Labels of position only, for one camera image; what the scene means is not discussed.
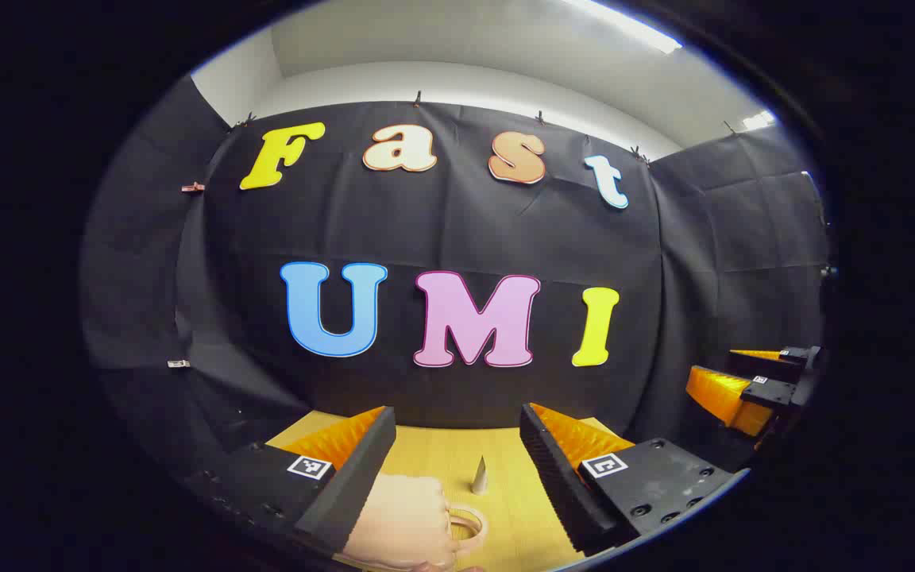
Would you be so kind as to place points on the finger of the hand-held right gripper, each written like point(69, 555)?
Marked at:
point(771, 393)
point(767, 365)

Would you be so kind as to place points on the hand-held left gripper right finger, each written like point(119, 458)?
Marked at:
point(557, 485)

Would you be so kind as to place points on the ceiling light strip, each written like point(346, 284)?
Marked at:
point(624, 24)
point(758, 120)

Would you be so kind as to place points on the black backdrop cloth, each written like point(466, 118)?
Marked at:
point(465, 230)

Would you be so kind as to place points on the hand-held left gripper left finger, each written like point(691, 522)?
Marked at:
point(358, 477)

